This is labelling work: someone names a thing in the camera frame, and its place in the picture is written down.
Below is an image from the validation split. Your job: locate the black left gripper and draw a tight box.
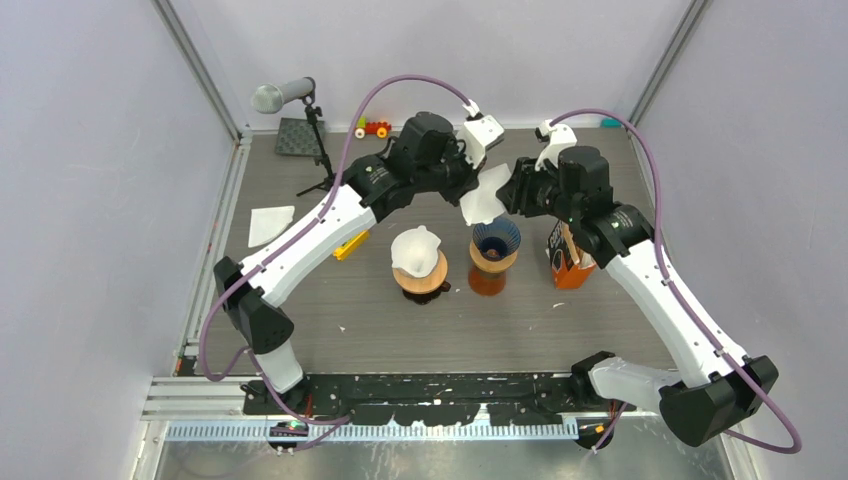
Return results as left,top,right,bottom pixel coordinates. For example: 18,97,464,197
415,136,488,209

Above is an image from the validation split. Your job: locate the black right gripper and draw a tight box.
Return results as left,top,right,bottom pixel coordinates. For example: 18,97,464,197
495,154,580,226

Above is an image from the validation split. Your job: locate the white paper coffee filter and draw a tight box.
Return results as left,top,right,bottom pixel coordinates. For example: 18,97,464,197
390,225,441,278

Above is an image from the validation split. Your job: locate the orange coffee filter box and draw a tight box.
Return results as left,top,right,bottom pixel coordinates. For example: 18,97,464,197
546,221,597,290

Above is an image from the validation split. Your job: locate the amber glass carafe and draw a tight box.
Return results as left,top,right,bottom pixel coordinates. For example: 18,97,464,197
468,267,507,296

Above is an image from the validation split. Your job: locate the large wooden ring holder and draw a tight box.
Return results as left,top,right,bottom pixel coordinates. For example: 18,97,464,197
392,250,448,295

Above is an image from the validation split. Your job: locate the dark brown dripper cup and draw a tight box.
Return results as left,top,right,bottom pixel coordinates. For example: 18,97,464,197
402,281,451,305

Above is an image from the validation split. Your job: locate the small wooden ring holder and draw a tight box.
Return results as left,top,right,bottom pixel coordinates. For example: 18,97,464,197
469,242,518,274

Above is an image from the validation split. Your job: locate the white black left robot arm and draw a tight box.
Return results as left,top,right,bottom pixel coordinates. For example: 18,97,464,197
214,112,504,414

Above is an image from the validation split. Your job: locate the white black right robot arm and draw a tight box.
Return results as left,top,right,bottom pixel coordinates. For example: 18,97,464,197
496,146,779,447

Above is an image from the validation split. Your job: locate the toy brick car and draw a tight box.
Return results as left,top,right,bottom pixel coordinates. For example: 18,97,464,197
354,116,392,139

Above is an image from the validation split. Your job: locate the teal block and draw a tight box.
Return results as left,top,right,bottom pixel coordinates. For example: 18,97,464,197
600,118,622,128

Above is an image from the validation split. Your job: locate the yellow green toy brick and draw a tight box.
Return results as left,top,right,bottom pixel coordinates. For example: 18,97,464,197
333,230,370,261

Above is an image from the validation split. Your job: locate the white paper sheet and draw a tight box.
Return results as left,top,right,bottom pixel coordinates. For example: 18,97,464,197
247,206,295,248

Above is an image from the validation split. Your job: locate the grey microphone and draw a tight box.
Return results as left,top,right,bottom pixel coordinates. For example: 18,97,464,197
251,77,316,115

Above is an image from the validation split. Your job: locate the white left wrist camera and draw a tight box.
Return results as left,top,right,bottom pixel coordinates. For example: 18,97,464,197
456,100,505,170

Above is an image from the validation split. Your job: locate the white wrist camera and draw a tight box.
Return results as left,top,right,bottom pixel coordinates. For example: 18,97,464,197
456,100,505,170
534,119,577,172

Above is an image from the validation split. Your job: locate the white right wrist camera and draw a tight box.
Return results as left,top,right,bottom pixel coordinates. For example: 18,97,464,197
534,119,577,172

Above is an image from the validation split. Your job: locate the grey studded base plate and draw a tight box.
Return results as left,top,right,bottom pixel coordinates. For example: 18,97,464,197
274,117,321,158

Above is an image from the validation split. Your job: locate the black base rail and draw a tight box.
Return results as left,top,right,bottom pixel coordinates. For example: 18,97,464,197
240,373,621,427

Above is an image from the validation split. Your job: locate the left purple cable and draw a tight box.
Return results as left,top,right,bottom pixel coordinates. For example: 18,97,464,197
198,74,480,429

